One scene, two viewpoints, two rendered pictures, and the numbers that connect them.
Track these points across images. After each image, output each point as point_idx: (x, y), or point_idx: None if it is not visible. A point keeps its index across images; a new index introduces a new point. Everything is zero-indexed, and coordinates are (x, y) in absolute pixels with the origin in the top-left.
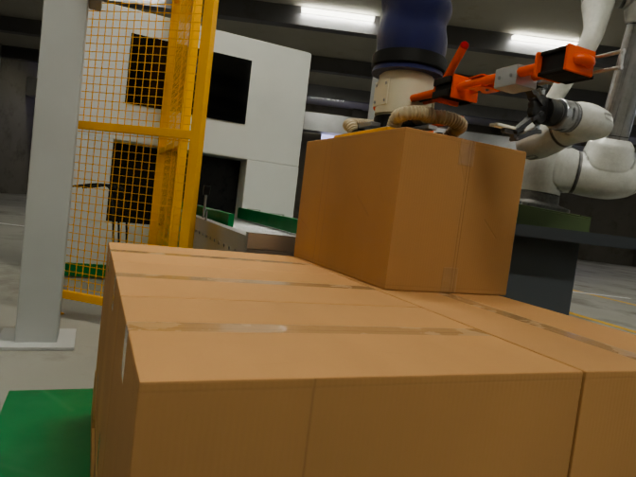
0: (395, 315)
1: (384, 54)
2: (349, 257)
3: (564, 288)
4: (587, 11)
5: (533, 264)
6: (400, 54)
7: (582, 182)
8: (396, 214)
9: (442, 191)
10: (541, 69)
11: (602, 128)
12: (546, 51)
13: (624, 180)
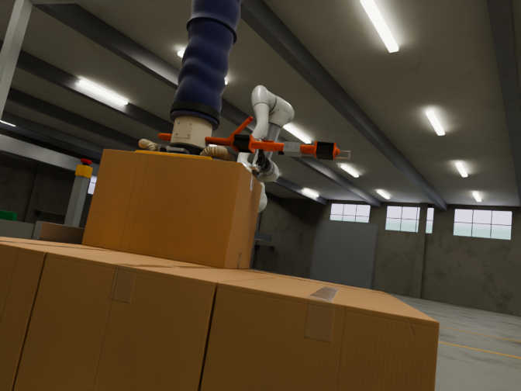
0: (295, 282)
1: (193, 105)
2: (177, 246)
3: None
4: (260, 112)
5: None
6: (205, 109)
7: None
8: (232, 217)
9: (244, 205)
10: (317, 150)
11: (277, 177)
12: (320, 142)
13: (261, 203)
